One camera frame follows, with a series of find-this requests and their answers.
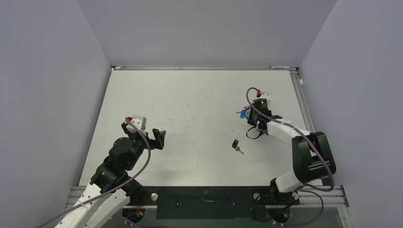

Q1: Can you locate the aluminium frame rail right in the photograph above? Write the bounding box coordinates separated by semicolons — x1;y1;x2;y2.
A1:
289;68;317;132

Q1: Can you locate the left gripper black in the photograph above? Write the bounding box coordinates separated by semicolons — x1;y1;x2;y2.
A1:
123;123;165;171

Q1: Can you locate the aluminium frame rail back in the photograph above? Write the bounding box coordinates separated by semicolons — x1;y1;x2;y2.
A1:
111;66;298;71

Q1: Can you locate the purple cable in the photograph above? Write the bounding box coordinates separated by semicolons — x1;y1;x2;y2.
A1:
246;87;335;227
38;119;152;228

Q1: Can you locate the black thin cable right arm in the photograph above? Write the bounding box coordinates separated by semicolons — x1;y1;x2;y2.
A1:
245;125;265;140

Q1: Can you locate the aluminium frame rail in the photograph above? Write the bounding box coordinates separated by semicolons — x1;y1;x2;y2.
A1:
111;66;298;71
289;68;317;132

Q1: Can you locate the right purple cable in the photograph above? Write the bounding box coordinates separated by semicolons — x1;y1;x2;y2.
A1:
246;87;335;227

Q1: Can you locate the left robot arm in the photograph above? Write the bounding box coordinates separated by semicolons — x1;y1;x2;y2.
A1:
57;116;166;228

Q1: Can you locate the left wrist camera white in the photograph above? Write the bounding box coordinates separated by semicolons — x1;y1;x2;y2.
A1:
131;115;147;132

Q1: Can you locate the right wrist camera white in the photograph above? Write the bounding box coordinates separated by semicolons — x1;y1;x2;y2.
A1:
257;92;271;104

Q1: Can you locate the blue-headed key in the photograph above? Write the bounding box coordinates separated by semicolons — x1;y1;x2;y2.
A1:
240;109;247;119

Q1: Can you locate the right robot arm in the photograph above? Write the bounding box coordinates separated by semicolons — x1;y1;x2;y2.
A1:
247;98;336;203

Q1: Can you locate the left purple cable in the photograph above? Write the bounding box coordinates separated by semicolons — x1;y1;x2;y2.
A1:
38;119;152;228

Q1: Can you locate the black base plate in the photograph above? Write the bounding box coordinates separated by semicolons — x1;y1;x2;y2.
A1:
127;186;300;221

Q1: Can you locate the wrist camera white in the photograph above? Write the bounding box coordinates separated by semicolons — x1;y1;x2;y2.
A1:
257;92;271;104
131;115;147;132

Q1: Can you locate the black-headed key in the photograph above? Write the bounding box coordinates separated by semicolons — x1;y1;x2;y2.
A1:
232;139;244;155

